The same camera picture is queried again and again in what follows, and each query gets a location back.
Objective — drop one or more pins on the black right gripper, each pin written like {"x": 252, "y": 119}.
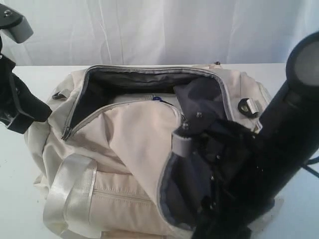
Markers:
{"x": 227, "y": 147}

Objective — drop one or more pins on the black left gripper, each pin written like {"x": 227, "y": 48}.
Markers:
{"x": 19, "y": 108}

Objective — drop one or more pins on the cream fabric duffel bag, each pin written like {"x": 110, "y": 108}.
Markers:
{"x": 105, "y": 152}

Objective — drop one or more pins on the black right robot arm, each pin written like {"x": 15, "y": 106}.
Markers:
{"x": 248, "y": 169}

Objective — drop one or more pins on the white backdrop curtain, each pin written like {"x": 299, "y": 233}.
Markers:
{"x": 161, "y": 32}

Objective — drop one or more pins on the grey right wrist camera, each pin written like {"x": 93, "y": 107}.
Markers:
{"x": 201, "y": 104}

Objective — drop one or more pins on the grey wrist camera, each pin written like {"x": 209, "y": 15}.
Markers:
{"x": 14, "y": 24}
{"x": 201, "y": 104}

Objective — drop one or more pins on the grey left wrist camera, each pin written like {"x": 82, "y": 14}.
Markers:
{"x": 14, "y": 24}

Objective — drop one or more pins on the bunch of colourful key tags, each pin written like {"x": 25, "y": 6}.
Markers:
{"x": 157, "y": 99}

